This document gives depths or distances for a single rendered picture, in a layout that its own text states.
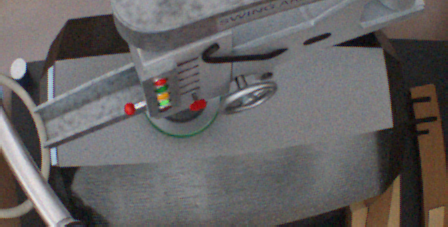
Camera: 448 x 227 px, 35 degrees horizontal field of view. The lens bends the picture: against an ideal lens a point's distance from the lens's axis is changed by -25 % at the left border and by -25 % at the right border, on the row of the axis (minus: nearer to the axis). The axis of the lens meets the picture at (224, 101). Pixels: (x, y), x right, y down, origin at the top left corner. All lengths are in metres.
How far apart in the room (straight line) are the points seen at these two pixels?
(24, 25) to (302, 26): 1.93
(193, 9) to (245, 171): 0.93
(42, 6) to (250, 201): 1.56
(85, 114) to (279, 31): 0.59
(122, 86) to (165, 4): 0.64
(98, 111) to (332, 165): 0.74
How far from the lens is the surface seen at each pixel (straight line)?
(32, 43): 3.63
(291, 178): 2.57
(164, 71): 1.84
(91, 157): 2.52
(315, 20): 2.02
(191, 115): 2.46
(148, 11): 1.69
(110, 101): 2.29
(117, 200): 2.58
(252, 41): 2.00
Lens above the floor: 3.30
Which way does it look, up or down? 74 degrees down
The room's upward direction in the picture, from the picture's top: 2 degrees clockwise
